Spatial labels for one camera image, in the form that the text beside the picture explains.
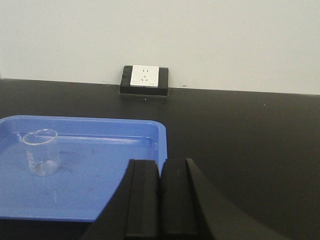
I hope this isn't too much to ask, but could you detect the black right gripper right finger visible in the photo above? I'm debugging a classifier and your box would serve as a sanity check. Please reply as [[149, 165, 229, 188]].
[[160, 158, 287, 240]]

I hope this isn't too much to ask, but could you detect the white socket on black base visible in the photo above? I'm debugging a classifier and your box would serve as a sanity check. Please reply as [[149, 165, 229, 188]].
[[120, 65, 169, 96]]

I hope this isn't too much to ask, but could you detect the clear glass beaker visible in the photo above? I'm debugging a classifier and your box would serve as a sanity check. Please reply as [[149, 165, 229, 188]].
[[22, 128, 61, 177]]

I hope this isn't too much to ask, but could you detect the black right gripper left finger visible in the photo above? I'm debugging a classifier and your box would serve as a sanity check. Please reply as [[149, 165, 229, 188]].
[[81, 159, 159, 240]]

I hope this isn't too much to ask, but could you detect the blue plastic tray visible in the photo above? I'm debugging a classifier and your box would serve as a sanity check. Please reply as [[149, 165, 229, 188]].
[[0, 115, 167, 222]]

